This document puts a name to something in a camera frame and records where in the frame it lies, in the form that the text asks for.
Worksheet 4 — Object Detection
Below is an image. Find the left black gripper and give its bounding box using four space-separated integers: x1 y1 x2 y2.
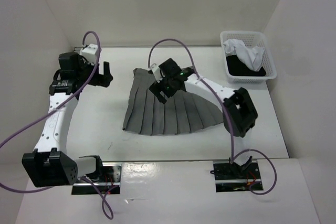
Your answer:
76 56 112 88

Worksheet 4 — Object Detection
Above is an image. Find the grey pleated skirt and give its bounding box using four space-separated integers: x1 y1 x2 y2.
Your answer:
122 68 223 136

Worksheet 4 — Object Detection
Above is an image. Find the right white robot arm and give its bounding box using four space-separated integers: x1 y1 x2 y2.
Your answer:
148 58 258 178

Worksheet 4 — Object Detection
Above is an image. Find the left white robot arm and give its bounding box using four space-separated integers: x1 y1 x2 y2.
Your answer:
22 52 113 187

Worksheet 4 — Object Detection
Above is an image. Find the black skirt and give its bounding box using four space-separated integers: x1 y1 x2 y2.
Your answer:
226 55 266 77

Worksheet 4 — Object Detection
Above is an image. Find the white skirt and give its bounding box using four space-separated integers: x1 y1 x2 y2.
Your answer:
223 39 265 71

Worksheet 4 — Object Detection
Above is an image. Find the white plastic laundry basket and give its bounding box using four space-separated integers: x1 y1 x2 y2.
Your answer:
220 31 277 83

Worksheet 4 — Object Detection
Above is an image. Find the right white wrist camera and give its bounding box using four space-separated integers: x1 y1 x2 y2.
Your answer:
148 63 164 83

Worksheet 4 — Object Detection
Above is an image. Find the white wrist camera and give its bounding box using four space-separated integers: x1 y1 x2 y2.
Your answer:
79 44 101 65
148 63 164 83

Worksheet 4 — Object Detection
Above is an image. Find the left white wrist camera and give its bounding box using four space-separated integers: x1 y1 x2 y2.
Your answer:
79 44 101 65

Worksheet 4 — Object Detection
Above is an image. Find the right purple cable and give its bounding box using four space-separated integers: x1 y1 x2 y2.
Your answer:
148 39 278 195

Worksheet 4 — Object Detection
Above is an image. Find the purple cable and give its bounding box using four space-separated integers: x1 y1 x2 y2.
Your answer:
0 31 114 220
148 39 278 195

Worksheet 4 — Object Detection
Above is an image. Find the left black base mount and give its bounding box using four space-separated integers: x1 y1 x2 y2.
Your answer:
71 162 122 195

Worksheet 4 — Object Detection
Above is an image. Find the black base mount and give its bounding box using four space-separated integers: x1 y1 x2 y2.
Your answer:
210 160 264 193
71 162 122 195

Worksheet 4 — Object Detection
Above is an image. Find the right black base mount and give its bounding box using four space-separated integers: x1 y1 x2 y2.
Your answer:
210 160 264 193

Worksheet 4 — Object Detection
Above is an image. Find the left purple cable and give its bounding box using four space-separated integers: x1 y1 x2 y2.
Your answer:
0 31 114 220

